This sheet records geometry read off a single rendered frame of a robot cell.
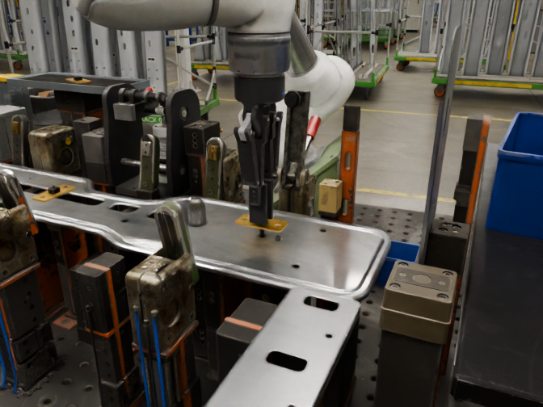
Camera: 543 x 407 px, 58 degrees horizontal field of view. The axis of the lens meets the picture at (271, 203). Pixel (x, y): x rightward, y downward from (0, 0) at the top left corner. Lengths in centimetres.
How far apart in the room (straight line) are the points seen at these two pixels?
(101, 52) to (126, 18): 497
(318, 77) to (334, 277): 88
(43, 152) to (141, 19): 66
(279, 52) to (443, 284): 37
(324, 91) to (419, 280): 98
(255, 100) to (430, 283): 34
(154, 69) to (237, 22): 467
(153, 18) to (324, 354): 45
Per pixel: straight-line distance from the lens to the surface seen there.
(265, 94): 71
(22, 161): 132
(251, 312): 67
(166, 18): 66
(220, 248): 79
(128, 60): 547
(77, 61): 579
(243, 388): 54
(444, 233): 70
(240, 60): 71
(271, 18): 69
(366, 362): 104
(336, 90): 154
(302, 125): 89
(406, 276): 62
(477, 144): 83
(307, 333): 61
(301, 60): 146
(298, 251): 78
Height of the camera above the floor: 137
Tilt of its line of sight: 23 degrees down
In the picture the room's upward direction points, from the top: straight up
